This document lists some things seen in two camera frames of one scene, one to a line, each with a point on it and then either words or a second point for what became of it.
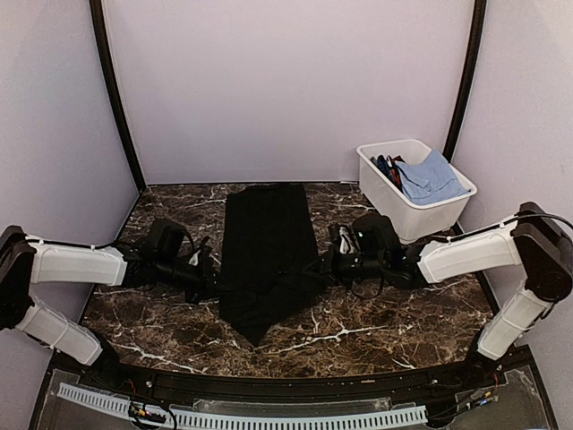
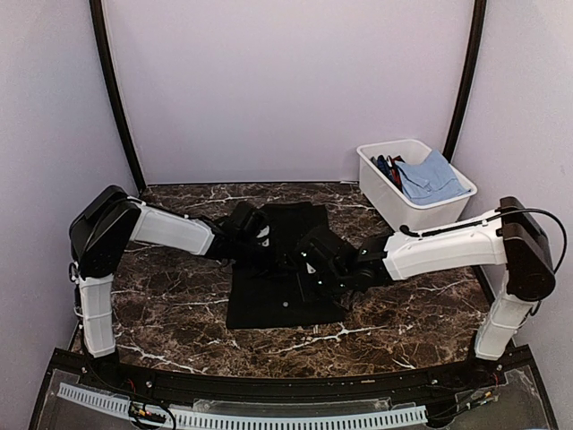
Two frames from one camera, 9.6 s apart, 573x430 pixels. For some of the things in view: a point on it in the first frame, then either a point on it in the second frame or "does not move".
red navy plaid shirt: [389, 167] does not move
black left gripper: [205, 287] -> [276, 262]
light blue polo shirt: [431, 181] does not move
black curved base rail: [311, 390] does not move
